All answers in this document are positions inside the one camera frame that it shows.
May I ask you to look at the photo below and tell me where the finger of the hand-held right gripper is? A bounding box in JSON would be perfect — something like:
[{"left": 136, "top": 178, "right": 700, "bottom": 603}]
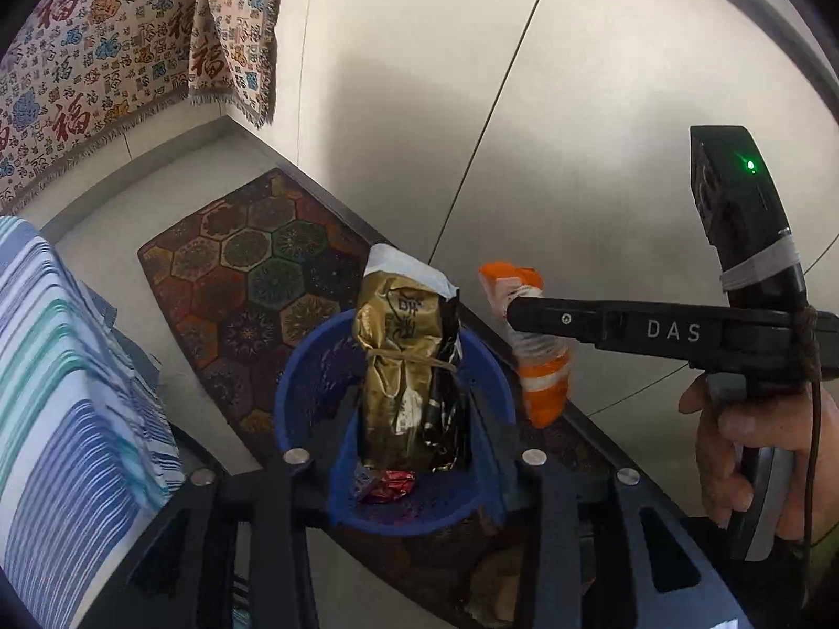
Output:
[{"left": 508, "top": 297, "right": 608, "bottom": 350}]

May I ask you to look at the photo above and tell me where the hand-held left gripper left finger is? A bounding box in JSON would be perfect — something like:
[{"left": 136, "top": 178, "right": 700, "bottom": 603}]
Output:
[{"left": 79, "top": 393, "right": 368, "bottom": 629}]

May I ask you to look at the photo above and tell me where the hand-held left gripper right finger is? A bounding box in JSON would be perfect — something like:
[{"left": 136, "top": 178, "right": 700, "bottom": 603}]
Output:
[{"left": 459, "top": 386, "right": 755, "bottom": 629}]

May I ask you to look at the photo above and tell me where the red foil snack bag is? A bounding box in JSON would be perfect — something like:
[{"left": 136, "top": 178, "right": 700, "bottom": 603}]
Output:
[{"left": 357, "top": 468, "right": 417, "bottom": 505}]

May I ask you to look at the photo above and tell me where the orange and white snack bag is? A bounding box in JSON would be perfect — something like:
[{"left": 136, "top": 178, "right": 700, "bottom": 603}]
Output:
[{"left": 478, "top": 262, "right": 571, "bottom": 430}]

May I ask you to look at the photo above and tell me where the blue trash bin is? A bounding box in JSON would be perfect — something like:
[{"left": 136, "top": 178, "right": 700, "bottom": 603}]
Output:
[{"left": 274, "top": 308, "right": 518, "bottom": 535}]

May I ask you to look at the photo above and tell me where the gold and black foil bag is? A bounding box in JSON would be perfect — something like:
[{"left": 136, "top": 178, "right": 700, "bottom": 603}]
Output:
[{"left": 354, "top": 245, "right": 469, "bottom": 473}]

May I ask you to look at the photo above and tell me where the person's right forearm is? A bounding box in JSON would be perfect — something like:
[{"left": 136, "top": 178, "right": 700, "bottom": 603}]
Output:
[{"left": 809, "top": 523, "right": 839, "bottom": 565}]

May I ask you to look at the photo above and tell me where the person's right hand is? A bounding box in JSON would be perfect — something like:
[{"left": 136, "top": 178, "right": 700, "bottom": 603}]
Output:
[{"left": 678, "top": 378, "right": 839, "bottom": 539}]

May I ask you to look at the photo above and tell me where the white kitchen counter cabinet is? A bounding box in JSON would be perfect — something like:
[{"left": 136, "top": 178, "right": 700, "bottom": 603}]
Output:
[{"left": 226, "top": 0, "right": 839, "bottom": 420}]

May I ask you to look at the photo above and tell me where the hexagon patterned floor mat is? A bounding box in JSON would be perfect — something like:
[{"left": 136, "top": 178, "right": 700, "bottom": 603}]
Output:
[{"left": 136, "top": 167, "right": 630, "bottom": 629}]

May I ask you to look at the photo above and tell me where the striped tablecloth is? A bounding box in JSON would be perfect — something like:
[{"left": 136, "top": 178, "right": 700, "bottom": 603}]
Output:
[{"left": 0, "top": 215, "right": 188, "bottom": 629}]

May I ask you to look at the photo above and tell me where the small floral cloth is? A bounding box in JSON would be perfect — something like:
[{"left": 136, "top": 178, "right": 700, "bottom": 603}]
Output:
[{"left": 189, "top": 0, "right": 289, "bottom": 131}]

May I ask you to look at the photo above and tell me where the large floral cloth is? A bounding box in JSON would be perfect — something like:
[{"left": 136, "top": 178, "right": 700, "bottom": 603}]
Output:
[{"left": 0, "top": 0, "right": 204, "bottom": 214}]

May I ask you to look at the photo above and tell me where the black cable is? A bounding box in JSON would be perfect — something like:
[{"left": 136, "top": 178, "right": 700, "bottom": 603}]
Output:
[{"left": 796, "top": 305, "right": 827, "bottom": 610}]

